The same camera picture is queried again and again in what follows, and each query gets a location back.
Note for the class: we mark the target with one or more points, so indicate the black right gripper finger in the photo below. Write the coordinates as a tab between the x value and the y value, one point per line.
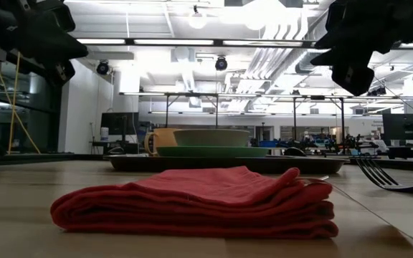
346	58
346	42

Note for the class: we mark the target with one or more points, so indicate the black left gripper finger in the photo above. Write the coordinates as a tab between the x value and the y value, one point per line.
59	48

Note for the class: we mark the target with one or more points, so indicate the pale orange plastic mug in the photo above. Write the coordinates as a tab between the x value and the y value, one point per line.
163	138

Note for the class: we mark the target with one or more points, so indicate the white bowl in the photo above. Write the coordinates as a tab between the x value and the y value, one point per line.
210	138

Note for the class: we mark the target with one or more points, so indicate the green plate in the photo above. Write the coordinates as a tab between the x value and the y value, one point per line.
210	151

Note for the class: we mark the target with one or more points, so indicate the red cloth napkin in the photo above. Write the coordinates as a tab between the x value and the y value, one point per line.
192	200

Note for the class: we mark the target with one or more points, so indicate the brown plastic tray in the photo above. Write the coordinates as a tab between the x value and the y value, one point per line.
228	165

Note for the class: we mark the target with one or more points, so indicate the black round spotlight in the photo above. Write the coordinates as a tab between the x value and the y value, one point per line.
221	63
103	68

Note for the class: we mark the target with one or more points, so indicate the black computer monitor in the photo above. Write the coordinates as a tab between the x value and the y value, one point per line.
405	127
120	123

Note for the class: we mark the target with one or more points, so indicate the white tub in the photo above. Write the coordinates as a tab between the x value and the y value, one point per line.
104	135

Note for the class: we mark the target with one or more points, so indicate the blue plastic bin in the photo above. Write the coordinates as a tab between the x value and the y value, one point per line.
267	144

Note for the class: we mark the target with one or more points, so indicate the black light bar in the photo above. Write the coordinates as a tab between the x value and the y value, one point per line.
218	42

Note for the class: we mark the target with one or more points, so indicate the round white lamp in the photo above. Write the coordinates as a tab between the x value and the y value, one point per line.
196	21

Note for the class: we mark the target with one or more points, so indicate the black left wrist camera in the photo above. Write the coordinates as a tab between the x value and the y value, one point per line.
61	73

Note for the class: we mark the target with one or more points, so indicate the black metal rig frame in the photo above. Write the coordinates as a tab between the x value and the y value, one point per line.
294	114
167	107

